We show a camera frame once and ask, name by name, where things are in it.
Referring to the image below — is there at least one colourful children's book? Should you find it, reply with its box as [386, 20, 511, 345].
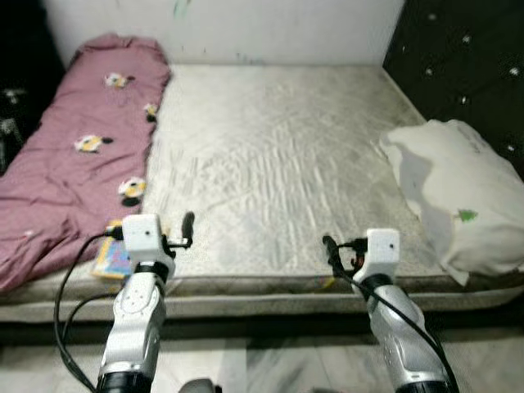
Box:
[92, 217, 169, 281]

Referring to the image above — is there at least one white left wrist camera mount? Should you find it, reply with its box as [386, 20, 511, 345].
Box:
[121, 215, 169, 264]

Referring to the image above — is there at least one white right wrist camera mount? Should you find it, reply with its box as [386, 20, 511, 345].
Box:
[360, 228, 401, 283]

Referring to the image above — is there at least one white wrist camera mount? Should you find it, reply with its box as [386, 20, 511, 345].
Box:
[121, 215, 169, 264]
[360, 228, 401, 283]

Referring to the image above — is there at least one pink flower print blanket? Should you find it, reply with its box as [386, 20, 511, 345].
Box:
[0, 33, 173, 293]

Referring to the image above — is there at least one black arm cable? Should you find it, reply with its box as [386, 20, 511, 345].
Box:
[53, 232, 124, 391]
[327, 262, 456, 391]

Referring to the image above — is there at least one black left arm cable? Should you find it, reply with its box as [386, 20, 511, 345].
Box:
[53, 232, 124, 391]

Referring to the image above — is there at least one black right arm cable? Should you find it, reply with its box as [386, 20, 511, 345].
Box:
[327, 262, 456, 391]

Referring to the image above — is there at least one white pillow green tree print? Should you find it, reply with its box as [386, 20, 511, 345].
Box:
[379, 120, 524, 286]

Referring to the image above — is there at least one black tufted headboard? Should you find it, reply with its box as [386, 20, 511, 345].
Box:
[383, 0, 524, 178]

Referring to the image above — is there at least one white quilted mattress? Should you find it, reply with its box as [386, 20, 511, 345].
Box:
[0, 64, 524, 324]

